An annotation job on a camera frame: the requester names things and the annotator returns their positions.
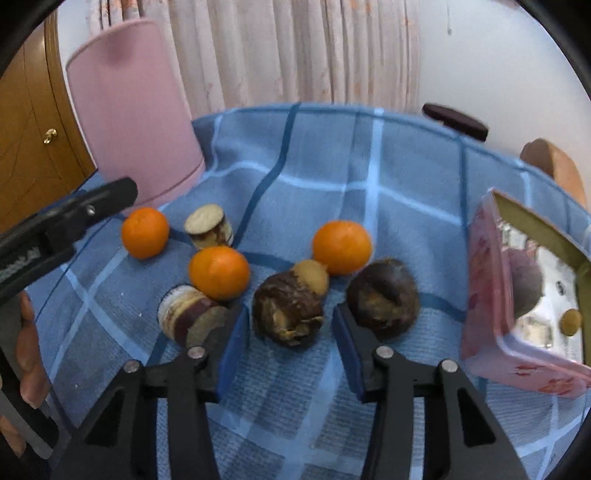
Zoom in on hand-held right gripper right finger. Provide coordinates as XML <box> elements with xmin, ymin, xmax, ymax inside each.
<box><xmin>331</xmin><ymin>304</ymin><xmax>529</xmax><ymax>480</ymax></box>

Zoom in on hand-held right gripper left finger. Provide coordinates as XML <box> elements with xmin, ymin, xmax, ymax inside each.
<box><xmin>51</xmin><ymin>302</ymin><xmax>252</xmax><ymax>480</ymax></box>

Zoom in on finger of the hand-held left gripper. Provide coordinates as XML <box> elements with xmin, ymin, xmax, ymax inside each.
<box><xmin>0</xmin><ymin>178</ymin><xmax>139</xmax><ymax>259</ymax></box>

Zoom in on brown taro root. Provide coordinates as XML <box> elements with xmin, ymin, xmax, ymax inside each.
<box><xmin>252</xmin><ymin>271</ymin><xmax>325</xmax><ymax>348</ymax></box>
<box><xmin>346</xmin><ymin>258</ymin><xmax>421</xmax><ymax>341</ymax></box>
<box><xmin>508</xmin><ymin>251</ymin><xmax>544</xmax><ymax>319</ymax></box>

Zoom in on orange mandarin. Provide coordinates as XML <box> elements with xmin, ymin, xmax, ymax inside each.
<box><xmin>312</xmin><ymin>220</ymin><xmax>373</xmax><ymax>277</ymax></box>
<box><xmin>121</xmin><ymin>207</ymin><xmax>171</xmax><ymax>260</ymax></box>
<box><xmin>188</xmin><ymin>246</ymin><xmax>251</xmax><ymax>302</ymax></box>

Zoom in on pink tin box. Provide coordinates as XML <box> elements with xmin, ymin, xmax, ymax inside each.
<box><xmin>461</xmin><ymin>188</ymin><xmax>591</xmax><ymax>398</ymax></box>

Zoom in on person's left hand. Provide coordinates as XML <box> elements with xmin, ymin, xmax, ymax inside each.
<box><xmin>16</xmin><ymin>293</ymin><xmax>51</xmax><ymax>409</ymax></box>

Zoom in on small yellow fruit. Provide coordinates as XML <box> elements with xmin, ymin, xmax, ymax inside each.
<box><xmin>560</xmin><ymin>308</ymin><xmax>583</xmax><ymax>337</ymax></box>
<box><xmin>291</xmin><ymin>259</ymin><xmax>330</xmax><ymax>296</ymax></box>

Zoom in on wooden cabinet door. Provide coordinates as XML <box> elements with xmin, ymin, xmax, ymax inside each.
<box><xmin>0</xmin><ymin>14</ymin><xmax>98</xmax><ymax>232</ymax></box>

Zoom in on pink cylindrical container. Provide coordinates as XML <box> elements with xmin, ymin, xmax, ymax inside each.
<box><xmin>66</xmin><ymin>18</ymin><xmax>206</xmax><ymax>210</ymax></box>

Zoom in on blue plaid blanket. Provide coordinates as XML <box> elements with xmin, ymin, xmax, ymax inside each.
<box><xmin>23</xmin><ymin>102</ymin><xmax>591</xmax><ymax>480</ymax></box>

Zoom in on round dark stool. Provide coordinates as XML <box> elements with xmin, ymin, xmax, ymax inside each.
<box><xmin>421</xmin><ymin>103</ymin><xmax>489</xmax><ymax>142</ymax></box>

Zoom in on pale floral curtain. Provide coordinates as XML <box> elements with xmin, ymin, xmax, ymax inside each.
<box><xmin>95</xmin><ymin>0</ymin><xmax>421</xmax><ymax>116</ymax></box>

